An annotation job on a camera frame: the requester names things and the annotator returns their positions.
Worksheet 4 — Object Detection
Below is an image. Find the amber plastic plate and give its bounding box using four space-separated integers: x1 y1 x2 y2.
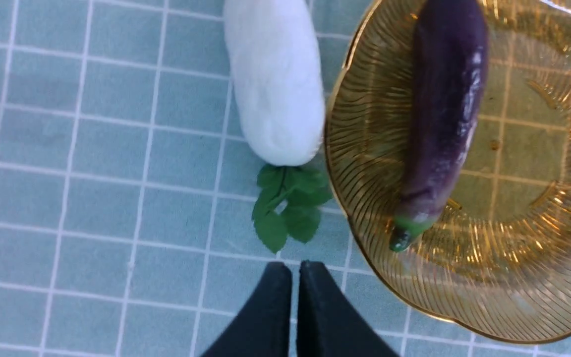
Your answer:
325 0 571 344

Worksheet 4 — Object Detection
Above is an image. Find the purple eggplant green stem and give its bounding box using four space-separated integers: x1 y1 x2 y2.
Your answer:
389 0 489 252

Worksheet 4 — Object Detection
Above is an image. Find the green checkered tablecloth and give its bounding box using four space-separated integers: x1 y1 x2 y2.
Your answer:
0 0 571 357

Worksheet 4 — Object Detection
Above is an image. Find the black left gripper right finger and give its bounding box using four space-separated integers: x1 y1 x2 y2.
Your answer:
297 260 399 357

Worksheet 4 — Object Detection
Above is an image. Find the white radish with leaves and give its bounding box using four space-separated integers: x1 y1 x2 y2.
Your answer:
224 0 331 253

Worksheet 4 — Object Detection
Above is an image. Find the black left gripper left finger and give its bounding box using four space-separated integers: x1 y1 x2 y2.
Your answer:
203 262 292 357

